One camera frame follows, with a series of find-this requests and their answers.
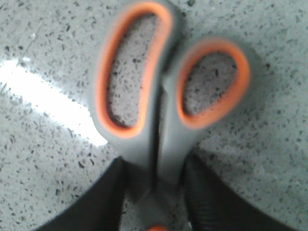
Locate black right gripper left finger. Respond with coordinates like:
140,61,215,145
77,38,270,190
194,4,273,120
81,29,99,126
37,157,126,231

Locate grey orange scissors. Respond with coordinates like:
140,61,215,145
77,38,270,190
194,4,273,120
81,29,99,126
90,0,252,231

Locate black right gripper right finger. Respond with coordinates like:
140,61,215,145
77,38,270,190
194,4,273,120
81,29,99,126
182,154,292,231

